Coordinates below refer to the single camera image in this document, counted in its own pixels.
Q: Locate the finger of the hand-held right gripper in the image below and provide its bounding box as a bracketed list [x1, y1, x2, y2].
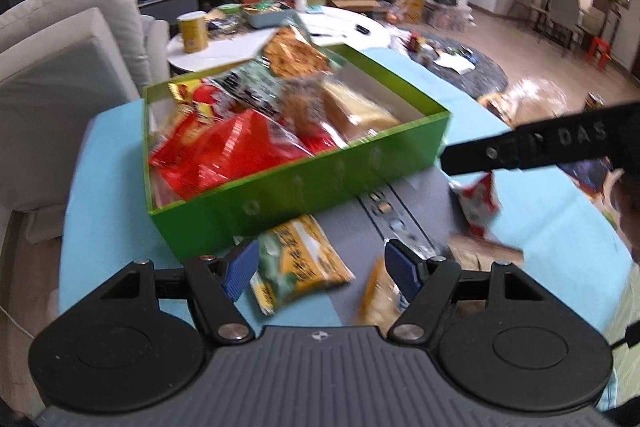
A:
[440, 127, 523, 175]

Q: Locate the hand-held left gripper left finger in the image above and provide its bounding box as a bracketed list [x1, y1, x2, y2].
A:
[87, 237, 261, 344]

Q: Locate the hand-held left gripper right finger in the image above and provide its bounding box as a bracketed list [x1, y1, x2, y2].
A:
[384, 238, 558, 344]

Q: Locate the orange snack packet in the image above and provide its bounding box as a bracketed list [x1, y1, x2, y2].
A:
[357, 257, 402, 326]

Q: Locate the red white snack packet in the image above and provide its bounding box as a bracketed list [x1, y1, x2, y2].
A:
[449, 171, 502, 239]

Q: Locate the yellow green snack packet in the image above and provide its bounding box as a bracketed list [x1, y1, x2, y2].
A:
[249, 214, 356, 316]

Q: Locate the green cardboard box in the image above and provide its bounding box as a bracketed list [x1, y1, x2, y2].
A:
[141, 43, 453, 262]

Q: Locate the sliced bread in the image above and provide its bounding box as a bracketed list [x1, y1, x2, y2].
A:
[322, 79, 401, 142]

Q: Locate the green cracker packet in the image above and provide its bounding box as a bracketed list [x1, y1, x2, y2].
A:
[212, 24, 343, 120]

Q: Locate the clear plastic bag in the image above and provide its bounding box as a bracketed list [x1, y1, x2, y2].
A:
[480, 77, 566, 128]

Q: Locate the brown snack packet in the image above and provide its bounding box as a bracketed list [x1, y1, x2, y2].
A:
[447, 234, 526, 269]

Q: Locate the red stool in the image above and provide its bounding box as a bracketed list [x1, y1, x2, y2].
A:
[590, 37, 614, 70]

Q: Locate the white paper sheet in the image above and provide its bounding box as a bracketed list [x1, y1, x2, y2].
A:
[435, 54, 476, 74]

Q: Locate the grey dining chair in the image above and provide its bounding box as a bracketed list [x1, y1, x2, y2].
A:
[510, 0, 547, 44]
[545, 0, 584, 56]

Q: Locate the clear storage bin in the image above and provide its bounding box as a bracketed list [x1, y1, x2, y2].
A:
[425, 4, 473, 31]

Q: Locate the white coffee table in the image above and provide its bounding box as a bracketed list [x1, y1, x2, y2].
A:
[167, 7, 391, 78]

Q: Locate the pale green patterned cloth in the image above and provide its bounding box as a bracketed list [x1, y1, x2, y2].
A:
[597, 302, 640, 413]

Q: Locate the yellow canister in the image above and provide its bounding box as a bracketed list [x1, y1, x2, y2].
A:
[177, 12, 208, 54]

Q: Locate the blue basket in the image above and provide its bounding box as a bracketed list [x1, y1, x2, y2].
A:
[242, 4, 297, 28]

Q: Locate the white sofa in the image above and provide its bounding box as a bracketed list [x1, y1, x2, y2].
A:
[0, 0, 171, 212]

